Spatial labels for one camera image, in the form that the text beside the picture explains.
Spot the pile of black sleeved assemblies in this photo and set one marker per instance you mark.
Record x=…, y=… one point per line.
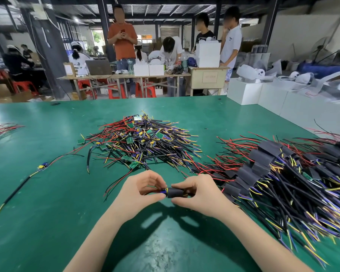
x=283, y=178

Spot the wooden cabinet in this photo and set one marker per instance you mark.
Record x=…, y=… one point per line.
x=208, y=80

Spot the standing fan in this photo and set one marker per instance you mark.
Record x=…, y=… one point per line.
x=321, y=50

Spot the dark steel column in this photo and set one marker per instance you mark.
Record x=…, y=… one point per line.
x=44, y=45

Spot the person's left thumb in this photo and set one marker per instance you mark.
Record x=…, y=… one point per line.
x=154, y=197

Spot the white headset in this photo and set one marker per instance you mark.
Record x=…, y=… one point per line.
x=301, y=77
x=252, y=72

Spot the person's left forearm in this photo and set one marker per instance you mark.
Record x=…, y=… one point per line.
x=99, y=243

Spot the large white box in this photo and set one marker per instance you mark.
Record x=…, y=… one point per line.
x=243, y=92
x=273, y=97

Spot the white paper bag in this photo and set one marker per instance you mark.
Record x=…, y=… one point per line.
x=208, y=55

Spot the long wooden table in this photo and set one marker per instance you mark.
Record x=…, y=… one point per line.
x=121, y=77

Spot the person's right thumb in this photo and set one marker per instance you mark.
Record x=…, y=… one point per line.
x=182, y=202

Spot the person's left hand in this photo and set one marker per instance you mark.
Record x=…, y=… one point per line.
x=133, y=195

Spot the person's right forearm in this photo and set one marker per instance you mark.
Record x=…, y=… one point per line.
x=260, y=243

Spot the green bottle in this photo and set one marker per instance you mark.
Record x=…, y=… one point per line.
x=130, y=67

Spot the person's right hand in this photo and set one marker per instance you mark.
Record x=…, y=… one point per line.
x=206, y=198

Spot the cardboard box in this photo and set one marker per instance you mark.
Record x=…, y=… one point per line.
x=5, y=94

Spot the red plastic stool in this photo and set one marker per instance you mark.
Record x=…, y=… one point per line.
x=116, y=90
x=24, y=87
x=146, y=90
x=86, y=87

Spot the grey laptop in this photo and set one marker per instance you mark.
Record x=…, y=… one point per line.
x=99, y=67

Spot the small green circuit board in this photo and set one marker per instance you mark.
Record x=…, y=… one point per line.
x=81, y=141

